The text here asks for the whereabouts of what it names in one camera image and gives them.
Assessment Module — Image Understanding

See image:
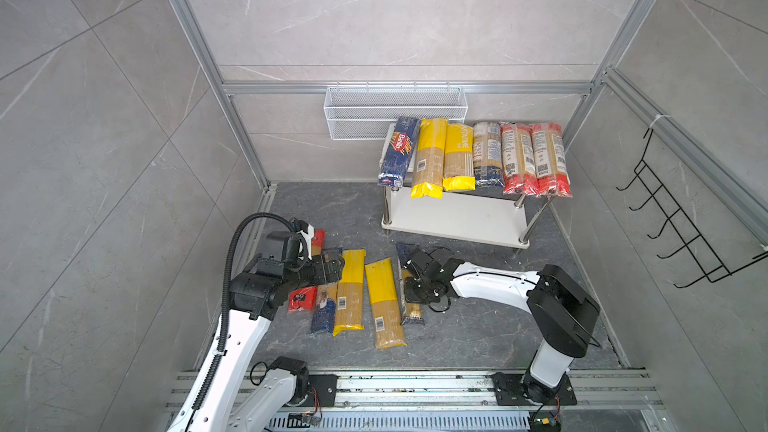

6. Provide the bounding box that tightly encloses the Ankara blue spaghetti bag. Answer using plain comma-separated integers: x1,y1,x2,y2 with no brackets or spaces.
310,283,337,335

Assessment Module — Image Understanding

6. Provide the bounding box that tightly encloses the yellow Pastatime spaghetti bag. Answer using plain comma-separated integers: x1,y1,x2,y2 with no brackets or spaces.
442,123,476,191

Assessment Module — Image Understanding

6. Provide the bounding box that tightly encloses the red label spaghetti bag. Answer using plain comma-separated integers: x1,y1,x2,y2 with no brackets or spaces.
501,122,538,196

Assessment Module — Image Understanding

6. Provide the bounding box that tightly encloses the blue Barilla spaghetti pack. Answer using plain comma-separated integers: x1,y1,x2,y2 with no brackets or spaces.
378,117,421,189

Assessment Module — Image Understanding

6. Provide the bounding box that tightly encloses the blue end spaghetti bag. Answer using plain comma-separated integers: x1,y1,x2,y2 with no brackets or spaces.
473,122,504,187

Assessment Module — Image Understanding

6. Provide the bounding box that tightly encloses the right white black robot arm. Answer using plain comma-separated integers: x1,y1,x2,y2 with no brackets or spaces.
402,248,600,405

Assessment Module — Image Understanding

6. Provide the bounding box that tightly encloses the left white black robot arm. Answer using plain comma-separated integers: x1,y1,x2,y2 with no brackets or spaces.
168,212,345,431

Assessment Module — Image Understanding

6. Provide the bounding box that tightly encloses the white two-tier shelf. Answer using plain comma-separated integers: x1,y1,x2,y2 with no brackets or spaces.
380,124,537,249

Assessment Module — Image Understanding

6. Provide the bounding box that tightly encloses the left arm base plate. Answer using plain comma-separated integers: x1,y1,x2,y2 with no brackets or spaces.
287,374,338,408

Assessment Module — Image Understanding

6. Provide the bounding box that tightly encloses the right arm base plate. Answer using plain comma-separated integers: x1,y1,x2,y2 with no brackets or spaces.
490,372,577,406

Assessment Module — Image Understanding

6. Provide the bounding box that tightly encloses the white wire mesh basket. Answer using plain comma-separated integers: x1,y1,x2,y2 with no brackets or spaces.
323,84,468,141

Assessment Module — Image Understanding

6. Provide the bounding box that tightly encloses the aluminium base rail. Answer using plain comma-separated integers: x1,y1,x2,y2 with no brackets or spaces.
159,370,675,431

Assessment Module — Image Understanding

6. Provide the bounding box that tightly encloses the black wire hook rack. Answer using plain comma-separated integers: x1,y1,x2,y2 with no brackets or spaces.
615,128,767,290

